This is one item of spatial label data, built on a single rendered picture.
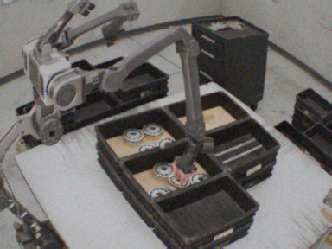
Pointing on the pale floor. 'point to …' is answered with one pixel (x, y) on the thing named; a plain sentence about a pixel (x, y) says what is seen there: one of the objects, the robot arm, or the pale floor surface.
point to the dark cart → (233, 58)
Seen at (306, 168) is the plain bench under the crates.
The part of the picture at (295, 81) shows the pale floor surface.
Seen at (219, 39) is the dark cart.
